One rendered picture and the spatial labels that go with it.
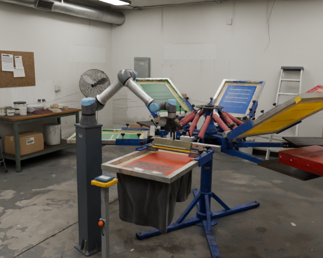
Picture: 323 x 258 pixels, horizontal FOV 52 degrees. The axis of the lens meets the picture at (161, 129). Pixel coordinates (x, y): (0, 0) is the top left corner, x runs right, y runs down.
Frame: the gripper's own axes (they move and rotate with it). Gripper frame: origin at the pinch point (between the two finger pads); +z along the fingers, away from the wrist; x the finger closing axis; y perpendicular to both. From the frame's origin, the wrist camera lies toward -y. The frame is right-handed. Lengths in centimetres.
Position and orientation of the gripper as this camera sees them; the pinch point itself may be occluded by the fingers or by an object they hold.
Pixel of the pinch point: (173, 141)
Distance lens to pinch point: 283.2
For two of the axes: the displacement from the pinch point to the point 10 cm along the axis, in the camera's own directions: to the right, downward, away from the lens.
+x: -4.9, 1.5, -8.6
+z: -0.2, 9.8, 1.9
